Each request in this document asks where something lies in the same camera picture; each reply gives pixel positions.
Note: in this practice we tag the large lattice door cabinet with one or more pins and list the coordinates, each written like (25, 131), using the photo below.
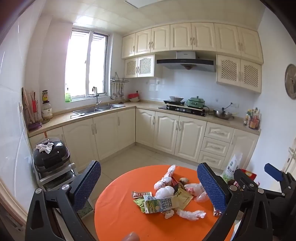
(238, 71)

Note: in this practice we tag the red checkered snack packet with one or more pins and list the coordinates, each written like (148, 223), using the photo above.
(141, 194)

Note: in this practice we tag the cream lower kitchen cabinets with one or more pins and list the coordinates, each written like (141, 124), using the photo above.
(166, 132)

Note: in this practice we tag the white rice bag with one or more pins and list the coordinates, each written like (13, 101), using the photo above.
(232, 166)

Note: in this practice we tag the clear plastic jar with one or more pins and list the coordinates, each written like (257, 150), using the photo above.
(47, 112)

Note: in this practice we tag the kitchen window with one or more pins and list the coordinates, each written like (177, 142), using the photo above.
(78, 62)

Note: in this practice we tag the flattened milk carton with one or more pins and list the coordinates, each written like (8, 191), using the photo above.
(159, 204)

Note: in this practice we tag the clear bag with red scraps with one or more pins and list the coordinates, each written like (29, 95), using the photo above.
(193, 187)

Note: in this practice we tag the purple drip tray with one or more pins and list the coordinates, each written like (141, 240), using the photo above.
(34, 126)

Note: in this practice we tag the dark bottle yellow label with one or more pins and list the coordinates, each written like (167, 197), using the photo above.
(45, 96)

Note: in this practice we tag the steel wok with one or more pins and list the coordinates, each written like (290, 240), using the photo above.
(223, 114)

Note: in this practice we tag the green electric pot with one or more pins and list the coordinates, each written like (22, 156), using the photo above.
(196, 103)

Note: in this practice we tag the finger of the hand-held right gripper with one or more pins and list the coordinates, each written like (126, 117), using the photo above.
(272, 171)
(245, 179)

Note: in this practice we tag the gold foil sachet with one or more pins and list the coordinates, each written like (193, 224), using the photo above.
(183, 198)

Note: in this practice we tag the round wall ornament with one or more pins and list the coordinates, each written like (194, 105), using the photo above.
(291, 81)

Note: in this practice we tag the small flag patterned packet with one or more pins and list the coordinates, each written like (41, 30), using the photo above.
(217, 212)

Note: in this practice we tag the red container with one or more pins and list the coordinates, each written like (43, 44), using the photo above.
(133, 95)

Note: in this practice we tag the steel pan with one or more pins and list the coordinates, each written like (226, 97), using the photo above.
(177, 98)

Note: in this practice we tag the ceiling light panel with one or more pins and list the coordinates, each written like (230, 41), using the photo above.
(148, 2)

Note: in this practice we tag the crumpled clear plastic wrap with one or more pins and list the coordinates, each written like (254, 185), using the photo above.
(189, 214)

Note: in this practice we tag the red box on floor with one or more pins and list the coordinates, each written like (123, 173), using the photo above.
(249, 174)

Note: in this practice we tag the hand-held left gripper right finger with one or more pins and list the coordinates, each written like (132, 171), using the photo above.
(211, 187)

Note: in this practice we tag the black gas stove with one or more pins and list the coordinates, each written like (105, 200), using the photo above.
(185, 110)

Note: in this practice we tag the clear crumpled plastic bag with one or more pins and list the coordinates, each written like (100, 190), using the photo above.
(201, 197)

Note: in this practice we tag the white rag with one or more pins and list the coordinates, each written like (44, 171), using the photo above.
(45, 147)

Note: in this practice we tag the black induction cooker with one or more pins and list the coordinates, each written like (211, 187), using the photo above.
(173, 102)

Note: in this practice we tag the black food packet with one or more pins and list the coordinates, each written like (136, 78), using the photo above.
(175, 187)

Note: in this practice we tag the green snack packet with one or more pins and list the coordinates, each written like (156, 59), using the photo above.
(138, 202)

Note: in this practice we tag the range hood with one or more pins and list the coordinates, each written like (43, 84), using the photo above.
(185, 61)

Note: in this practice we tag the chopstick holder with utensils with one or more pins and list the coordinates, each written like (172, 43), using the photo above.
(25, 102)

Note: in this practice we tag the person's left hand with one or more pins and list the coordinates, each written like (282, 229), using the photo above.
(131, 237)

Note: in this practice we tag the hanging utensil rack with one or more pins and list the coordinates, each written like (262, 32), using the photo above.
(116, 81)

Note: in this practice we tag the metal storage rack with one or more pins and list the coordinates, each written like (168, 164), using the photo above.
(57, 176)

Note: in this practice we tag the group of condiment bottles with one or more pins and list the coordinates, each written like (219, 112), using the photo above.
(253, 120)

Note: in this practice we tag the green dish soap bottle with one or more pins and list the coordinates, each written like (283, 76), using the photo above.
(68, 97)

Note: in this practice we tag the small lattice door cabinet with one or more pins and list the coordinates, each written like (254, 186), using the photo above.
(138, 67)

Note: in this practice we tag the white bowl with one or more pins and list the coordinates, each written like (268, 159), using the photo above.
(134, 100)

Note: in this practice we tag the chrome faucet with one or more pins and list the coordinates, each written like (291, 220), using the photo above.
(97, 99)

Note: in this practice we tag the small white plastic cup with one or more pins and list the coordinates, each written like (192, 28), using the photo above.
(168, 213)

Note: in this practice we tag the large ginger root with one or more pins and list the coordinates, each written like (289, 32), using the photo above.
(183, 180)

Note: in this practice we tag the black electric grill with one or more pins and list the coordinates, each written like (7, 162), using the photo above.
(50, 157)

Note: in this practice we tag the plastic wrapped sausage bundle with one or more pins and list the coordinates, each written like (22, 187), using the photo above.
(166, 179)

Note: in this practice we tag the round orange table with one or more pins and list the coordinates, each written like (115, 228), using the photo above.
(120, 222)

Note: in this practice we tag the cream upper wall cabinets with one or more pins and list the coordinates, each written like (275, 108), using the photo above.
(180, 37)

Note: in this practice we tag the steel double sink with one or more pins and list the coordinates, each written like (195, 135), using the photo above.
(92, 110)

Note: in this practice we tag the white crumpled plastic bag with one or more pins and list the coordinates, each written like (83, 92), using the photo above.
(165, 191)

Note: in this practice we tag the cream cabinet drawer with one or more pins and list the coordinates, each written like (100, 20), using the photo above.
(215, 147)
(211, 160)
(219, 132)

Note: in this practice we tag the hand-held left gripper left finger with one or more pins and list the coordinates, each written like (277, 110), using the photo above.
(89, 183)

